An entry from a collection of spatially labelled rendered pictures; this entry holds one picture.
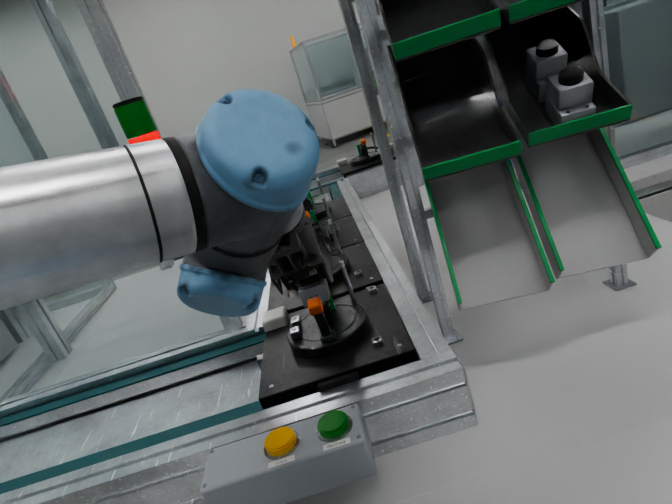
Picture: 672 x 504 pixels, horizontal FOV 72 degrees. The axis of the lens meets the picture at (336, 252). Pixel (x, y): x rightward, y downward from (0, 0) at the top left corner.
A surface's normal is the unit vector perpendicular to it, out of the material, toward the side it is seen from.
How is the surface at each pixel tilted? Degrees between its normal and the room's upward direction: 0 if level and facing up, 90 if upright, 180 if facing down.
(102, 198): 69
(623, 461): 0
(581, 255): 45
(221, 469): 0
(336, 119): 90
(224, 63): 90
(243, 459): 0
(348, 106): 90
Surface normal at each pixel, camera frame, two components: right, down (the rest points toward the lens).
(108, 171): 0.29, -0.47
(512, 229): -0.26, -0.36
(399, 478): -0.29, -0.89
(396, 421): 0.09, 0.33
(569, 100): 0.06, 0.73
